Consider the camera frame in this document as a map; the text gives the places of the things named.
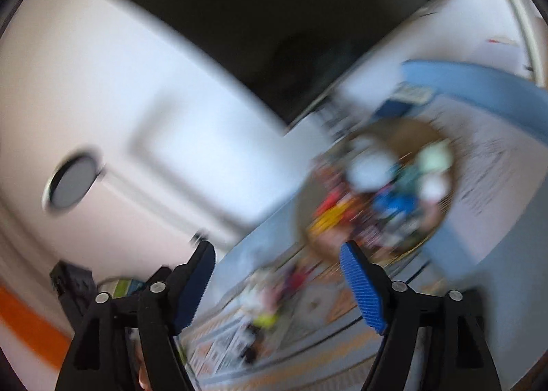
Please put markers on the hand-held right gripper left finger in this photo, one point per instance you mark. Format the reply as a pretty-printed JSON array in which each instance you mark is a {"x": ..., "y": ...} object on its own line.
[{"x": 195, "y": 288}]

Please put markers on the patterned blue woven mat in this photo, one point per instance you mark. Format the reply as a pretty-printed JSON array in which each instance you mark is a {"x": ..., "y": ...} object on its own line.
[{"x": 321, "y": 309}]

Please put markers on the lime green plastic device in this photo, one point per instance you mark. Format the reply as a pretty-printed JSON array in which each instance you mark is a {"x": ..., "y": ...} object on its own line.
[{"x": 265, "y": 321}]

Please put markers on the yellow toy figure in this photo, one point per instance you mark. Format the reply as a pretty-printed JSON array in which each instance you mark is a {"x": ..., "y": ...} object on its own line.
[{"x": 329, "y": 220}]

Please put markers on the round woven basket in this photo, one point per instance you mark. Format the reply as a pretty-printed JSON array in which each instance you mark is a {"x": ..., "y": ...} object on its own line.
[{"x": 308, "y": 211}]

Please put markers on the black monitor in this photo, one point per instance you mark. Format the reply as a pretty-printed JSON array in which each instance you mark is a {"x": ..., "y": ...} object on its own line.
[{"x": 278, "y": 31}]

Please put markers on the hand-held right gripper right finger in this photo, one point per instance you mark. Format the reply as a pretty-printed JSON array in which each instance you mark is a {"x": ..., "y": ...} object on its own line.
[{"x": 364, "y": 288}]

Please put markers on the white desk lamp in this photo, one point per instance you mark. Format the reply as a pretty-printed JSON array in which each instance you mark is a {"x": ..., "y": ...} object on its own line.
[{"x": 70, "y": 183}]

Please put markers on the grey-blue plush toy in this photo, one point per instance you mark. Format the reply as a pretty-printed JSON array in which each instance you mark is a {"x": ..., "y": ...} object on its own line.
[{"x": 370, "y": 170}]

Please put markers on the pastel three-ball plush toy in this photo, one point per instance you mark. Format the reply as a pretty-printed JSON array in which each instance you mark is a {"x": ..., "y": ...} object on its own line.
[{"x": 434, "y": 160}]

